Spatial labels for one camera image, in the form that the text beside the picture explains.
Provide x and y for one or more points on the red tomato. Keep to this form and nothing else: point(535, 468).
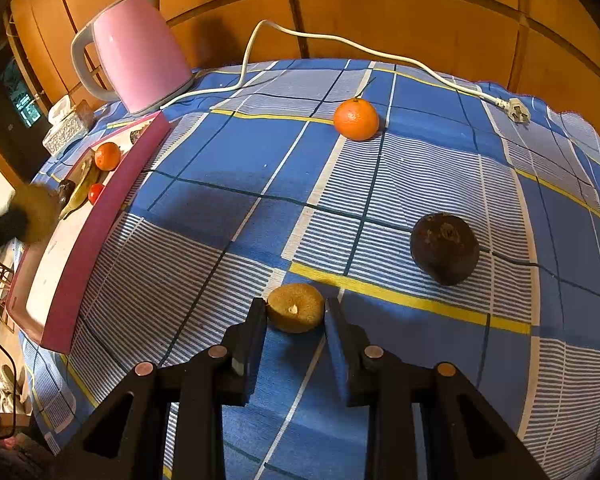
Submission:
point(96, 193)

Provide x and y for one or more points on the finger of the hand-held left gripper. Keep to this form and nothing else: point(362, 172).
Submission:
point(2, 230)

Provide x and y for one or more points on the blue plaid tablecloth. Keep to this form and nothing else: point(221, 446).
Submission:
point(220, 160)

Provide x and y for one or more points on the wooden framed dark window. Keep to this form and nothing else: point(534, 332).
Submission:
point(20, 100)

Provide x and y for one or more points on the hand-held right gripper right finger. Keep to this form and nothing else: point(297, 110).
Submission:
point(336, 355)

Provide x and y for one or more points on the orange tangerine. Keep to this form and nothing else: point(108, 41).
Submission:
point(107, 156)
point(356, 120)

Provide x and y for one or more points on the pink electric kettle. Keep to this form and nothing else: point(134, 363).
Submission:
point(135, 55)

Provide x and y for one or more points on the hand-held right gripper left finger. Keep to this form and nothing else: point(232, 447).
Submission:
point(256, 345)

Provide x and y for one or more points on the yellow banana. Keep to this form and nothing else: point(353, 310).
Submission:
point(82, 192)

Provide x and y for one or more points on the brown kiwi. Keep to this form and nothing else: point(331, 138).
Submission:
point(37, 210)
point(295, 307)

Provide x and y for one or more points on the white tray with pink rim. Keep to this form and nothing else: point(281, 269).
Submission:
point(100, 240)

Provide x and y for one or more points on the patterned tissue box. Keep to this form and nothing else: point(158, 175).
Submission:
point(65, 130)

